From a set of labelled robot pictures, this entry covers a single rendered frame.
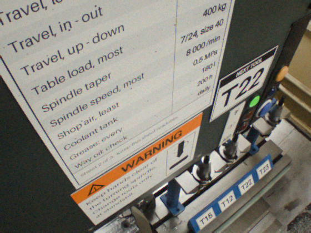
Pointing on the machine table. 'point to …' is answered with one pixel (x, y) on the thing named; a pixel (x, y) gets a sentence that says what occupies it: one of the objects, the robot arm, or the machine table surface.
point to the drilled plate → (120, 226)
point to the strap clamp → (143, 205)
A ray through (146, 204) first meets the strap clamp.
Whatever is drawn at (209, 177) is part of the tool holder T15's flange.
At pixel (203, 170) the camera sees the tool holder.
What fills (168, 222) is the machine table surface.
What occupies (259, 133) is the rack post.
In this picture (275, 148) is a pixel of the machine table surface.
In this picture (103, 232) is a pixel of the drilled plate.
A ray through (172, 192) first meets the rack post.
